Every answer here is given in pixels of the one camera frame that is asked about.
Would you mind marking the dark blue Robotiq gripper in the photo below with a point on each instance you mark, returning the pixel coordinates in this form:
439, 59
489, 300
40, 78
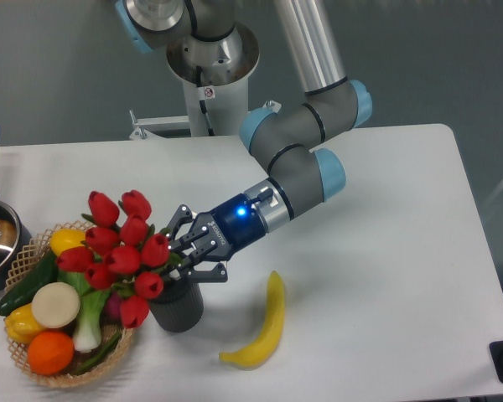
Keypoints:
215, 236

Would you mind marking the red tulip bouquet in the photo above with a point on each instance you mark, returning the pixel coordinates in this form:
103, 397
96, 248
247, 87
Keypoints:
122, 253

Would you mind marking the green toy bok choy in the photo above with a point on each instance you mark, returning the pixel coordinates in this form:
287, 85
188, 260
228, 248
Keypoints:
87, 334

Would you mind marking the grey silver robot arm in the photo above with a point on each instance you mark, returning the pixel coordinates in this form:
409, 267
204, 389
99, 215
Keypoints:
213, 56

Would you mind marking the green toy bean pod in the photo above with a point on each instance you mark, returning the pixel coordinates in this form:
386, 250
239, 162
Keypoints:
100, 355

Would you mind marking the white metal frame bracket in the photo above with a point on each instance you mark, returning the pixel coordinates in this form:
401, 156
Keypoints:
169, 126

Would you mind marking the woven wicker basket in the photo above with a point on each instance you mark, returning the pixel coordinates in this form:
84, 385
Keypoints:
25, 261

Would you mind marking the purple toy radish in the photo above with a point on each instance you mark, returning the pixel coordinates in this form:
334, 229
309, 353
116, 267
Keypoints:
112, 308

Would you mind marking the orange toy orange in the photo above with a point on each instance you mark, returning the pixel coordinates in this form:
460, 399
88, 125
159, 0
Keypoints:
50, 352

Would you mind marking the yellow toy banana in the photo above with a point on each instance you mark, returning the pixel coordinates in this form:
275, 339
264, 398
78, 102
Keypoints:
258, 351

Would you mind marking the dark grey ribbed vase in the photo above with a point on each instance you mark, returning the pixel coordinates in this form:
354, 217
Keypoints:
179, 307

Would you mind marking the yellow toy bell pepper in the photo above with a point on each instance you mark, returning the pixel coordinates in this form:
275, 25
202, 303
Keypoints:
21, 326

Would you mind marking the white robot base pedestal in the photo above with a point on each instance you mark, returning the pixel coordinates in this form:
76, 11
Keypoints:
216, 110

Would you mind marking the green toy cucumber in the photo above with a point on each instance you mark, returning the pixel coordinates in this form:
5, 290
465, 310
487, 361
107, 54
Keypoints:
44, 273

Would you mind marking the white round toy slice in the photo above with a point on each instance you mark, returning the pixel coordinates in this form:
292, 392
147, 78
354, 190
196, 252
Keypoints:
55, 305

